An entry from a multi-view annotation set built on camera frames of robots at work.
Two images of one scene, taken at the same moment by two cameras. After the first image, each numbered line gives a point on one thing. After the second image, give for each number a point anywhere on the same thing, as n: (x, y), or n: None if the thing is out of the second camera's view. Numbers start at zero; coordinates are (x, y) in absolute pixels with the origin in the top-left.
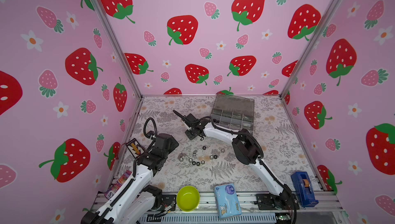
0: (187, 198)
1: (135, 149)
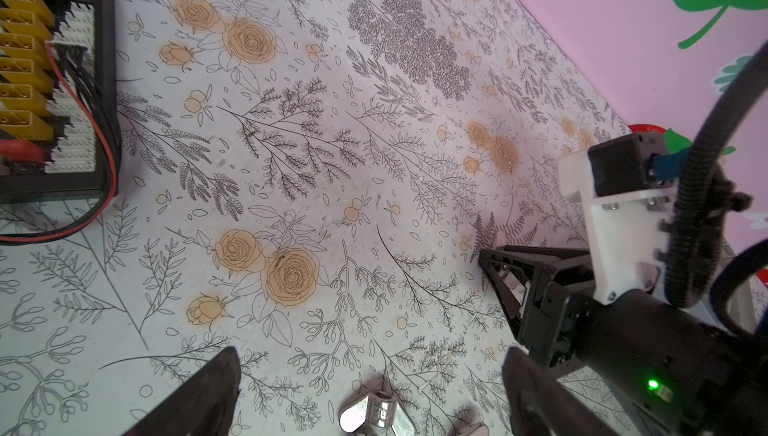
0: None
1: (59, 125)
